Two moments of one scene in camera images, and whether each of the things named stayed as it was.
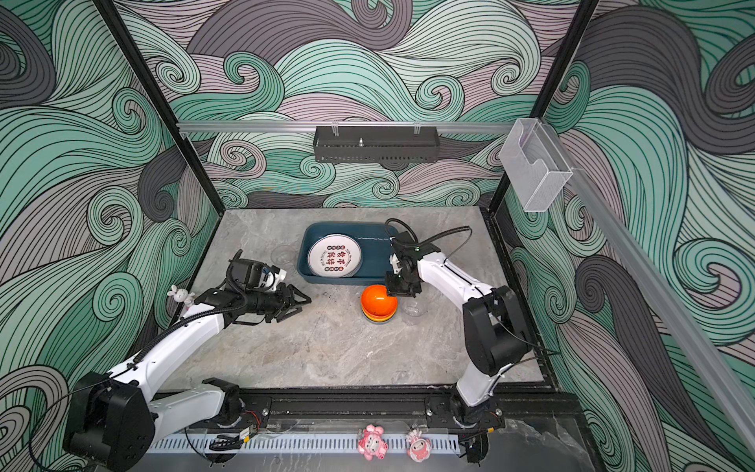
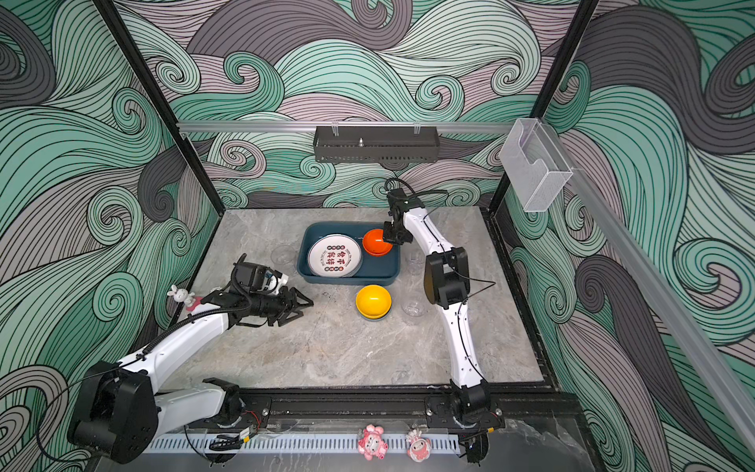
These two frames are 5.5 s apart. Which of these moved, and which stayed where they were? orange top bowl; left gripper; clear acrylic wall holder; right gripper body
Moved: right gripper body; orange top bowl
Stayed: left gripper; clear acrylic wall holder
